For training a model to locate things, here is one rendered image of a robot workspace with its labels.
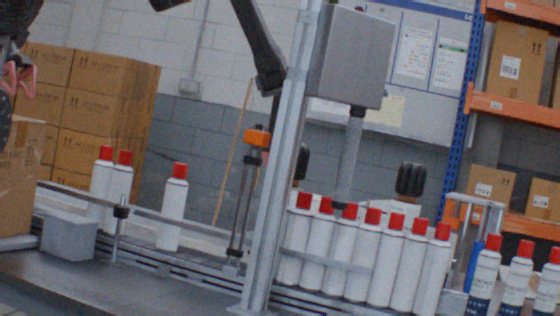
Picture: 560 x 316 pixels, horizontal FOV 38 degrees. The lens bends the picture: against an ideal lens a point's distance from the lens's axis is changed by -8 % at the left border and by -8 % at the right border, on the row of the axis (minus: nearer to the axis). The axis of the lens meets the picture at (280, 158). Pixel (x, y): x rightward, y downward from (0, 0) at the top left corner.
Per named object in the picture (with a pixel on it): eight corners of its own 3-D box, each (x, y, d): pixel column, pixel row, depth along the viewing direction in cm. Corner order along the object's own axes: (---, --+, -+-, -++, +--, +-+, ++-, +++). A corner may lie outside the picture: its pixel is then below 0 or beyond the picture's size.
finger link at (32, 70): (46, 90, 205) (33, 59, 206) (33, 88, 198) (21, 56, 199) (26, 104, 206) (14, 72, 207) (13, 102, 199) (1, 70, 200)
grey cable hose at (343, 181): (348, 210, 177) (369, 108, 176) (344, 211, 174) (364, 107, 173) (332, 206, 179) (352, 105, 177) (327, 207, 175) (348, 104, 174)
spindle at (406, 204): (410, 263, 246) (432, 166, 244) (405, 267, 237) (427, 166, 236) (381, 257, 249) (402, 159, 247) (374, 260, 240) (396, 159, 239)
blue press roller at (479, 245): (471, 311, 183) (489, 239, 182) (470, 313, 180) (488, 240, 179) (458, 308, 184) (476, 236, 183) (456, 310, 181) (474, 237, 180)
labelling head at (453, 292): (481, 313, 191) (507, 206, 190) (475, 323, 179) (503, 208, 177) (426, 301, 195) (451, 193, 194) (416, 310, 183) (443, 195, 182)
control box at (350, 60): (381, 111, 179) (397, 23, 178) (317, 97, 169) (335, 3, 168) (350, 106, 188) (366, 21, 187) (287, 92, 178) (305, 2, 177)
